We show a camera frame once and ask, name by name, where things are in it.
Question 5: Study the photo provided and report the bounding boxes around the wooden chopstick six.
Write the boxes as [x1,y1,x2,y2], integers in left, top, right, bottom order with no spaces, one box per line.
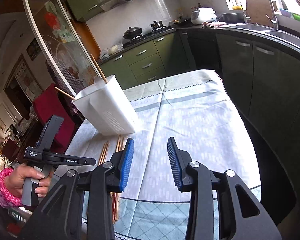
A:
[114,136,124,222]

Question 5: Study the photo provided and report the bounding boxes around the wooden chopstick two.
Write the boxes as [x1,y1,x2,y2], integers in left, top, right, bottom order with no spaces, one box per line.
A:
[54,86,75,101]

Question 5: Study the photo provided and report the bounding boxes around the wooden chopstick one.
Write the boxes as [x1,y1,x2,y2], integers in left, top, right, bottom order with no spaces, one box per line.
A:
[90,54,108,83]

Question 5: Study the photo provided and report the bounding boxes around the wooden chopstick four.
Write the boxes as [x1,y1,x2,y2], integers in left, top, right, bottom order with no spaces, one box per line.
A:
[100,142,109,164]

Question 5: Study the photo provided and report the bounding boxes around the wooden chopstick three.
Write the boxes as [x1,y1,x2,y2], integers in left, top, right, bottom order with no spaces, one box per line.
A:
[98,142,108,165]

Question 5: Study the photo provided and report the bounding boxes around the pink sleeve forearm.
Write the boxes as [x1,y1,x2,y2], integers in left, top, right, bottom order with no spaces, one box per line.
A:
[0,167,21,209]

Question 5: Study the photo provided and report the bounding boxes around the green kitchen cabinets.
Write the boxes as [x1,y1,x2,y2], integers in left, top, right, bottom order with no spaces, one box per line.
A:
[101,31,191,89]

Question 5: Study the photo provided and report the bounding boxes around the chrome kitchen faucet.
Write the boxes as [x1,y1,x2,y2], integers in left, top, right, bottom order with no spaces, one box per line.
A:
[269,0,288,31]

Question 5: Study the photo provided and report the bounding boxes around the person left hand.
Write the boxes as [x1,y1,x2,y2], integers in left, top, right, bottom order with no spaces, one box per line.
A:
[4,163,53,198]

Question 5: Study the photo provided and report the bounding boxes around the patterned light tablecloth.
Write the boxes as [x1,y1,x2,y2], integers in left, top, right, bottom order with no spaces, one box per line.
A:
[62,69,263,240]

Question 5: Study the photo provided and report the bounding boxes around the white plastic utensil holder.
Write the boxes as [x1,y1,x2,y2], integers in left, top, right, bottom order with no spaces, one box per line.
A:
[72,75,138,136]

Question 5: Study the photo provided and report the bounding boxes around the red wooden chair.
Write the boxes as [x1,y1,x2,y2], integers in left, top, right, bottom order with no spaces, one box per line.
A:
[33,83,77,154]

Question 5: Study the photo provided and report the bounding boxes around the glass sliding door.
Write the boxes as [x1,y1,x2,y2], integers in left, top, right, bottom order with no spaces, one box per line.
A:
[23,0,98,96]

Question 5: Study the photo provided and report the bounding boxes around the black wok with lid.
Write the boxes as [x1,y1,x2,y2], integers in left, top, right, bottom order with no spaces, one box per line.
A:
[123,27,142,40]

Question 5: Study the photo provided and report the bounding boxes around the small black pot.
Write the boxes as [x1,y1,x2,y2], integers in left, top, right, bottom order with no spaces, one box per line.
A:
[149,21,163,31]

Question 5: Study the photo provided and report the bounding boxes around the white rice cooker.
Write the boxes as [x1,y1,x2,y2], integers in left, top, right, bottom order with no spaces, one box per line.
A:
[191,7,217,25]

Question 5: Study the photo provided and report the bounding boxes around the wooden cutting board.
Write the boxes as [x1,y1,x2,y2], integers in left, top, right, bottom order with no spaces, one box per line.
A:
[246,0,273,28]

